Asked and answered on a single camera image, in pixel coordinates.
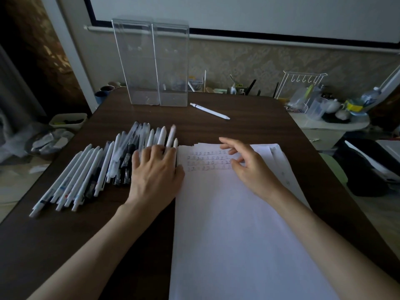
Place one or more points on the person's left hand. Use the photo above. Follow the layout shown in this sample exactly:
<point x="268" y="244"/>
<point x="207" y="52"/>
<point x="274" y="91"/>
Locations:
<point x="153" y="181"/>

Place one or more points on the person's right hand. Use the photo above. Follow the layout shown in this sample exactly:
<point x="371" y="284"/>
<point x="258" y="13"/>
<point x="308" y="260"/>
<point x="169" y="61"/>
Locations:
<point x="256" y="174"/>

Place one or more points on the stack of white paper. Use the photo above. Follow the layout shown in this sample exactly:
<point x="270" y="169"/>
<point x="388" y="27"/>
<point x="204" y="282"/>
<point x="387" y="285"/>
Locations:
<point x="234" y="256"/>

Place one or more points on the person's right forearm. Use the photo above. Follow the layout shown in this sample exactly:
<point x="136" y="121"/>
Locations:
<point x="331" y="246"/>

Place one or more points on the person's left forearm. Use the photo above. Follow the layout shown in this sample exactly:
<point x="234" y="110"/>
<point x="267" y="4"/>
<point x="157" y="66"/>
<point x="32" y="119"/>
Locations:
<point x="93" y="262"/>

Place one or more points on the small white bottle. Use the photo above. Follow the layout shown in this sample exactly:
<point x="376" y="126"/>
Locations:
<point x="233" y="90"/>

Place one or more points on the black router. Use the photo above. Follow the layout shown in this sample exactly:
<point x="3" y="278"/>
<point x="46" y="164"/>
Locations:
<point x="251" y="87"/>

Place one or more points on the clear plastic measuring jug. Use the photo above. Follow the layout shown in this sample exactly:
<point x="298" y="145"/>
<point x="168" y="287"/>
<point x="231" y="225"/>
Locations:
<point x="316" y="108"/>

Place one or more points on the beige plastic bin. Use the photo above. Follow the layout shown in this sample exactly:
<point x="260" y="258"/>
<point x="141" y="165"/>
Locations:
<point x="82" y="124"/>

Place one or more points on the black round tray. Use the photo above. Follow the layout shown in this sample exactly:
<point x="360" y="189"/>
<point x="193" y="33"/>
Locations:
<point x="332" y="119"/>

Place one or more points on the group of colourful cups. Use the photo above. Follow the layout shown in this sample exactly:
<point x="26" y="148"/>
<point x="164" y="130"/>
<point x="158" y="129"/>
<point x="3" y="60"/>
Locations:
<point x="100" y="96"/>

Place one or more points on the black bag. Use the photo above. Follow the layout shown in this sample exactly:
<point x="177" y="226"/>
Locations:
<point x="356" y="174"/>

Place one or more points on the white teapot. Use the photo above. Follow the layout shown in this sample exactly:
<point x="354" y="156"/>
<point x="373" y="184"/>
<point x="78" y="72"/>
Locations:
<point x="333" y="106"/>

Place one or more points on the white paper scrap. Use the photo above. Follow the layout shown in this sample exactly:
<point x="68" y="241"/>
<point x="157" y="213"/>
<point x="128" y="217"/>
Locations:
<point x="39" y="169"/>

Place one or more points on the yellow green container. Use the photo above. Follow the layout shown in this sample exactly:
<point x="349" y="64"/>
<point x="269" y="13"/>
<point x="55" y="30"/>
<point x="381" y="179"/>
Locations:
<point x="354" y="107"/>

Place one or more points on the clear plastic bottle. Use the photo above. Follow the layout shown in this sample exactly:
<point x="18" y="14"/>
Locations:
<point x="371" y="97"/>

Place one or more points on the white projector screen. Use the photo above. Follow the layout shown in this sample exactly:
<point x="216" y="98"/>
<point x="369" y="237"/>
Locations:
<point x="250" y="12"/>

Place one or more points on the grey curtain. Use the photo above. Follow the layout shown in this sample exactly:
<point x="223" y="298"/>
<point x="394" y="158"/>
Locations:
<point x="15" y="90"/>

